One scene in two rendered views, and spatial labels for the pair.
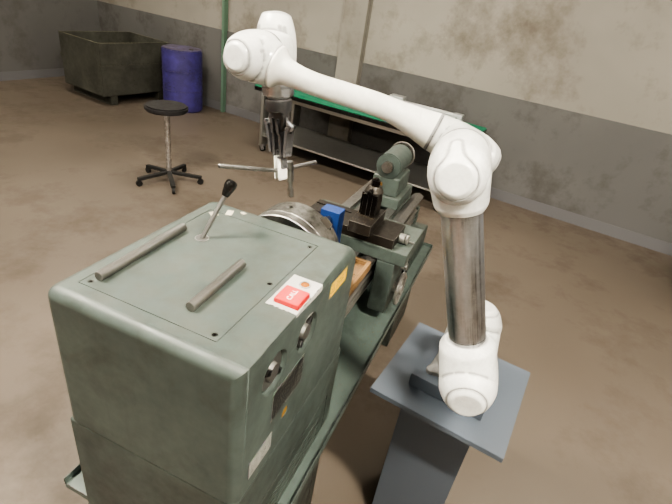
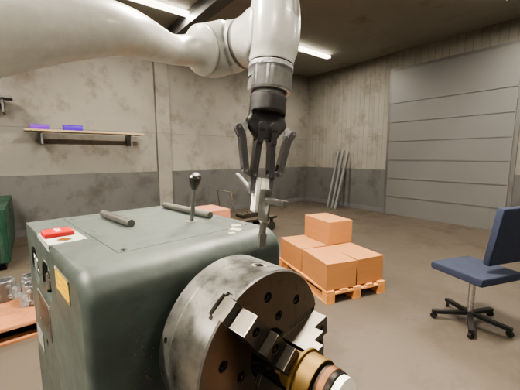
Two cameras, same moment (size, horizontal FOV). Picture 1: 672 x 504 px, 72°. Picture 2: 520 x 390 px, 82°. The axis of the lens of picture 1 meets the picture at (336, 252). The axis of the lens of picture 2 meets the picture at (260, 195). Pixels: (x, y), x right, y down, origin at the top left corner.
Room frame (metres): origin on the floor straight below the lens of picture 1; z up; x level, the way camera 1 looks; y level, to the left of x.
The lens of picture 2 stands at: (1.58, -0.34, 1.45)
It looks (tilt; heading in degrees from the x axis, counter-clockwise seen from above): 8 degrees down; 116
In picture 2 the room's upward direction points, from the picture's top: straight up
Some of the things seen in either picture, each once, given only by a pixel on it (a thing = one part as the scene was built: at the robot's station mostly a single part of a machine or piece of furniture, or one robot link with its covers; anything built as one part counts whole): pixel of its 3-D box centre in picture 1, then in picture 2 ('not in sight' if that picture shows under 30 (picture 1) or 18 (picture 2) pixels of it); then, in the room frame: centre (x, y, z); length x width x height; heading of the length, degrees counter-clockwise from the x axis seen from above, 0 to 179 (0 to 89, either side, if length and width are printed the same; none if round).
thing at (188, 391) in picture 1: (224, 323); (150, 290); (0.93, 0.26, 1.06); 0.59 x 0.48 x 0.39; 161
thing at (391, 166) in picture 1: (392, 173); not in sight; (2.46, -0.24, 1.01); 0.30 x 0.20 x 0.29; 161
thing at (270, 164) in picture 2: (276, 136); (271, 152); (1.33, 0.23, 1.45); 0.04 x 0.01 x 0.11; 135
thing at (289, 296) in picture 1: (292, 298); (57, 234); (0.82, 0.08, 1.26); 0.06 x 0.06 x 0.02; 71
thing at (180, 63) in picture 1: (182, 78); not in sight; (6.68, 2.53, 0.41); 0.55 x 0.55 x 0.83
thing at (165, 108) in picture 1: (165, 143); not in sight; (4.09, 1.72, 0.36); 0.61 x 0.58 x 0.73; 154
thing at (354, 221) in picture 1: (366, 219); not in sight; (1.83, -0.11, 1.00); 0.20 x 0.10 x 0.05; 161
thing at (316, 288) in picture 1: (294, 303); (63, 247); (0.85, 0.08, 1.23); 0.13 x 0.08 x 0.06; 161
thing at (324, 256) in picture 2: not in sight; (326, 251); (0.79, 3.04, 0.34); 1.21 x 0.92 x 0.68; 149
